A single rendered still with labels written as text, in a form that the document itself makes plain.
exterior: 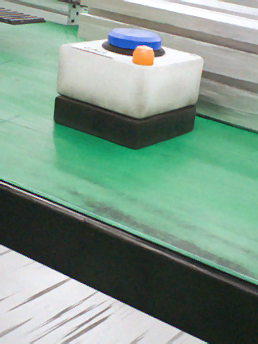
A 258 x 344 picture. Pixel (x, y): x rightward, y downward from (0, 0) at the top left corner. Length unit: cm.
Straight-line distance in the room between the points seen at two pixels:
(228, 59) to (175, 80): 8
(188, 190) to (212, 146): 10
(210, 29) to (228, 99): 6
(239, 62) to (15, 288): 94
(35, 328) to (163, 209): 93
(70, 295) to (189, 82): 93
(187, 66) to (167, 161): 8
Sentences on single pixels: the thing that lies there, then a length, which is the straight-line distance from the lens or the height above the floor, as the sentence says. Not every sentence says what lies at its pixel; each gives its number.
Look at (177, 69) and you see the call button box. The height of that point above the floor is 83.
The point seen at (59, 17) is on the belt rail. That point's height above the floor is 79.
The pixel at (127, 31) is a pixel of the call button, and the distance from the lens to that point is 55.
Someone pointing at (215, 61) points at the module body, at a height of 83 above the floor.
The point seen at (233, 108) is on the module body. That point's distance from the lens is 61.
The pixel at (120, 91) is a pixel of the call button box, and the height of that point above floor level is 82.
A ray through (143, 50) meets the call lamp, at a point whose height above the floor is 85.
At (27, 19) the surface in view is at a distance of 81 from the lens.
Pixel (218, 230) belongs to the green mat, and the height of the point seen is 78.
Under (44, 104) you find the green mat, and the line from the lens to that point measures 61.
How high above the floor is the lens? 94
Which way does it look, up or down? 20 degrees down
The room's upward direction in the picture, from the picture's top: 7 degrees clockwise
